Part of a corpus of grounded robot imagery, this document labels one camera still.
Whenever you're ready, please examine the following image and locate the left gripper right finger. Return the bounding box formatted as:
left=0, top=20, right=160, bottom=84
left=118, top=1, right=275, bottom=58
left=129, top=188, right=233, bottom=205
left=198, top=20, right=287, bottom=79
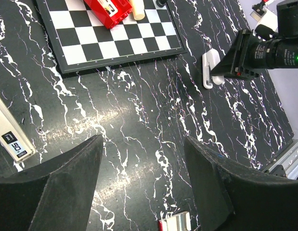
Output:
left=184, top=137, right=298, bottom=231

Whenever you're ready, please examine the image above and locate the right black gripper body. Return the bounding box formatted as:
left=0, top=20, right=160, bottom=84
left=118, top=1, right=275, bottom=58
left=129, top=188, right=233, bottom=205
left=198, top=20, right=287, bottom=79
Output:
left=232, top=29, right=267, bottom=79

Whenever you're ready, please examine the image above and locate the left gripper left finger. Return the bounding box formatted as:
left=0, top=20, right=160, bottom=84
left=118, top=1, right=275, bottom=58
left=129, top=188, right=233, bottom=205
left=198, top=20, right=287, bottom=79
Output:
left=0, top=135, right=103, bottom=231

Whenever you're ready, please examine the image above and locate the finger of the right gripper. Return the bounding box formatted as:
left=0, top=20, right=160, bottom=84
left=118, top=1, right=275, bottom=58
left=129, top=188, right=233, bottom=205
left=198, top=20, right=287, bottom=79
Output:
left=210, top=36, right=240, bottom=77

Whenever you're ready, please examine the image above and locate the white plastic stapler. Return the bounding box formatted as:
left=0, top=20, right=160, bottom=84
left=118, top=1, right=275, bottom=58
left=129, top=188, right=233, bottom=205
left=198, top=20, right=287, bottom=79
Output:
left=202, top=49, right=224, bottom=90

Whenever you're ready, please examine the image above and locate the grey metal stapler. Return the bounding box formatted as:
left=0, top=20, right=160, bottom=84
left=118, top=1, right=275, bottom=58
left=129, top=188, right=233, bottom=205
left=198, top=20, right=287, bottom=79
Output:
left=0, top=98, right=36, bottom=163

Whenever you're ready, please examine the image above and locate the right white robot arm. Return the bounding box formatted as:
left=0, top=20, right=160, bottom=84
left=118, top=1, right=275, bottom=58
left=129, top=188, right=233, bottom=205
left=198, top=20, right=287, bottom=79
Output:
left=210, top=0, right=298, bottom=81

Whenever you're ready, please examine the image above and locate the black chess pawn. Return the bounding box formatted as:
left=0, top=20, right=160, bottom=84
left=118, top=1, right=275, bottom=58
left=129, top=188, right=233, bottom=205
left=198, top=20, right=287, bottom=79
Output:
left=156, top=0, right=167, bottom=8

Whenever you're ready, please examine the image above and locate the cream toy microphone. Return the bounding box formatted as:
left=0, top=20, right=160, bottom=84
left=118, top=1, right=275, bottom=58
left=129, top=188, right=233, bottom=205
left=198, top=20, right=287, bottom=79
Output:
left=129, top=0, right=145, bottom=21

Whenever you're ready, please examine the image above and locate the red toy brick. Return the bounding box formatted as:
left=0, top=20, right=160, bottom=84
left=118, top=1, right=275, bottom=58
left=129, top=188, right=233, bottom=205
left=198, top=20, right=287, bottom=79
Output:
left=84, top=0, right=132, bottom=29

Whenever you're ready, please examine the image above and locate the black white chessboard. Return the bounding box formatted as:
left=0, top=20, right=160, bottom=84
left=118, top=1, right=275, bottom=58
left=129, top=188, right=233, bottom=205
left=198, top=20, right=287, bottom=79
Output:
left=37, top=0, right=186, bottom=74

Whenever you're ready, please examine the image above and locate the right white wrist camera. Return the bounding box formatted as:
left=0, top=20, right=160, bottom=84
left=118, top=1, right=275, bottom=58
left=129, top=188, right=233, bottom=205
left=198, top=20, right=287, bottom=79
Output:
left=250, top=0, right=278, bottom=40

